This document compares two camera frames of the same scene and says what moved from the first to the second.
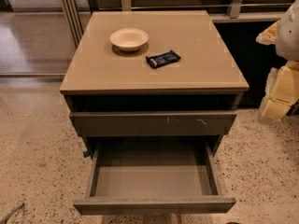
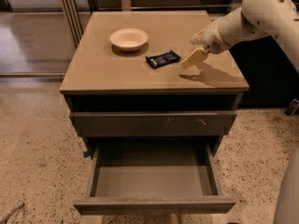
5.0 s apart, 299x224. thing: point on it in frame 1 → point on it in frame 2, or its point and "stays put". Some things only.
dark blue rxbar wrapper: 161,59 stays put
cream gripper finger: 281,93 → 196,57
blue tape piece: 86,154 stays put
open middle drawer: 153,178 stays put
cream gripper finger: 269,35 → 197,38
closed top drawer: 154,124 stays put
